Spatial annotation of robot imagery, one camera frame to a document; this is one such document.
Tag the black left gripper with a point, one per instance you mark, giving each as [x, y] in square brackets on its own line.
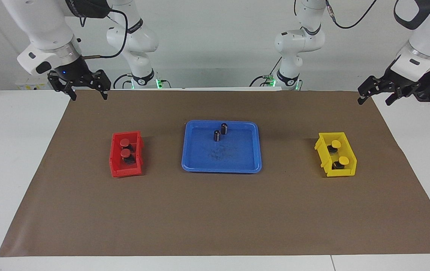
[403, 82]

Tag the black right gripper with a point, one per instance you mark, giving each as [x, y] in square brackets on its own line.
[72, 71]

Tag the yellow push button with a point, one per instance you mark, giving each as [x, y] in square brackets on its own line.
[343, 161]
[336, 143]

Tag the red push button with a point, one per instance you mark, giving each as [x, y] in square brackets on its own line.
[125, 142]
[126, 153]

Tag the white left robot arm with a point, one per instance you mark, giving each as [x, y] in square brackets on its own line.
[422, 41]

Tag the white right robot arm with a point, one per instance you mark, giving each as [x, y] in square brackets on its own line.
[30, 30]

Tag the blue plastic tray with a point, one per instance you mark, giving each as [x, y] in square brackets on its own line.
[237, 158]

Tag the white box with yellow label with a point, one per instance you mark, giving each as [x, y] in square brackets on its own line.
[26, 87]

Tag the red plastic bin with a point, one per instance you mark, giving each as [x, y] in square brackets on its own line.
[116, 165]

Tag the yellow plastic bin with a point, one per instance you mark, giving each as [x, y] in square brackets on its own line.
[324, 158]

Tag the black cylindrical capacitor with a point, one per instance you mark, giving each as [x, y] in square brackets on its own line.
[224, 128]
[217, 136]

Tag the brown paper mat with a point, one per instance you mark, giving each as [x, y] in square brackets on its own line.
[215, 210]

